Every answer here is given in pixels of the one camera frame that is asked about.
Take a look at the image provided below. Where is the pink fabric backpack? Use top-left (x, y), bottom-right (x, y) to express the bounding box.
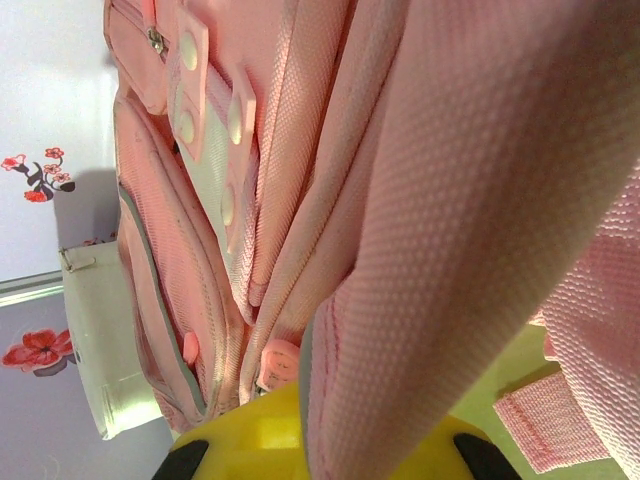
top-left (102, 0), bottom-right (640, 476)

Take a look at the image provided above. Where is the white storage case with logo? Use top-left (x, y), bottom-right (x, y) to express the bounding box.
top-left (58, 238), bottom-right (174, 442)

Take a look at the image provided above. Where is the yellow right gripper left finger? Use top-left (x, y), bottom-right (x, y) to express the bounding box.
top-left (152, 382), bottom-right (314, 480)

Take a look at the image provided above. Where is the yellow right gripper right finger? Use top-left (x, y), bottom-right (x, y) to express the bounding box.
top-left (424, 413), bottom-right (524, 480)

